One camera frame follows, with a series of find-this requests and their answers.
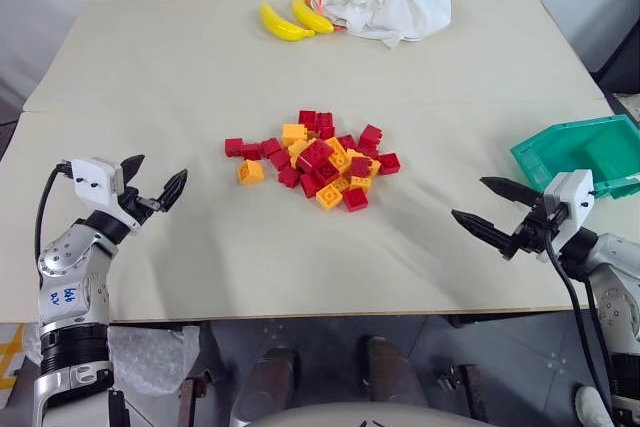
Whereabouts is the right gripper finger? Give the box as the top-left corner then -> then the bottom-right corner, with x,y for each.
479,176 -> 541,209
450,209 -> 520,262

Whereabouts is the green plastic bin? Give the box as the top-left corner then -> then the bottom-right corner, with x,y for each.
509,114 -> 640,201

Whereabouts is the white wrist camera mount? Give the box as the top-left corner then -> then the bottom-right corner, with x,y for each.
68,157 -> 127,212
541,169 -> 597,265

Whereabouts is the red plastic building brick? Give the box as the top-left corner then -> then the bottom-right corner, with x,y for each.
296,138 -> 335,174

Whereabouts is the dark rounded shape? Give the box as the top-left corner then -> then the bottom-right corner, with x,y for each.
358,335 -> 430,409
231,345 -> 302,424

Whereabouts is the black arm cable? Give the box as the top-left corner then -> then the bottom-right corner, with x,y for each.
544,226 -> 619,427
33,161 -> 74,268

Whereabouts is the dark chair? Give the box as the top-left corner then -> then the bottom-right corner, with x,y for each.
588,20 -> 640,99

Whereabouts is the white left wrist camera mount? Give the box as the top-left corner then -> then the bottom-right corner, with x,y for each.
68,157 -> 127,212

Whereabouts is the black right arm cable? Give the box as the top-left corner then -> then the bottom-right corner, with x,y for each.
544,226 -> 619,427

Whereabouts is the yellow toy banana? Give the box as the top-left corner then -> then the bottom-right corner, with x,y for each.
291,0 -> 335,35
258,1 -> 318,43

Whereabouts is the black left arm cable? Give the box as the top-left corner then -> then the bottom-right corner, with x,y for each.
33,161 -> 74,268

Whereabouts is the rusty metal bracket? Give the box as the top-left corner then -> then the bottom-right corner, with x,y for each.
178,368 -> 212,427
433,363 -> 490,424

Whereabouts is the clear bubble wrap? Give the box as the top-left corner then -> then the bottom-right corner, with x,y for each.
106,325 -> 202,399

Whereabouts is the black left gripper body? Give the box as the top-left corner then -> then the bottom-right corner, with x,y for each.
115,185 -> 170,236

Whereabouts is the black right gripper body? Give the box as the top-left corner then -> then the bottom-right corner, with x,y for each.
509,195 -> 572,257

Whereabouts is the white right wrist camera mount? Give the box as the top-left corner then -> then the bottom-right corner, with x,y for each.
541,169 -> 597,265

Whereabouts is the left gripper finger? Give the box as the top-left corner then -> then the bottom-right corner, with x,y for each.
157,168 -> 190,213
119,154 -> 146,194

